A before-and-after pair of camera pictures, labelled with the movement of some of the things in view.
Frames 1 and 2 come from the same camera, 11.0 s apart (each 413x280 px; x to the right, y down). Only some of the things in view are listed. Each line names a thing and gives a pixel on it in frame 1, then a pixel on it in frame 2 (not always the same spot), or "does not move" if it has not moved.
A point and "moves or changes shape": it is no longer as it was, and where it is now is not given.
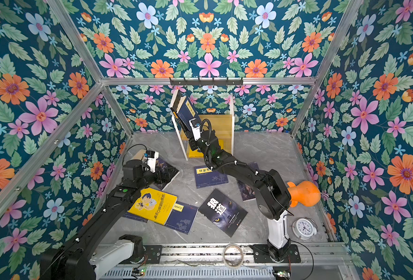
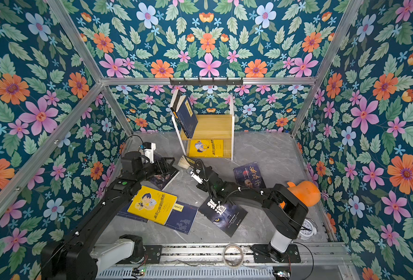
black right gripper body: (198, 145) to (205, 188)
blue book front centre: (181, 217) does not move
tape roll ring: (231, 266) does not move
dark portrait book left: (164, 174) does not move
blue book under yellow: (128, 214) does not move
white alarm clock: (304, 228) does not move
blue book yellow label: (206, 177) moves or changes shape
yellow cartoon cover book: (153, 205) does not move
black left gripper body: (151, 178) to (156, 169)
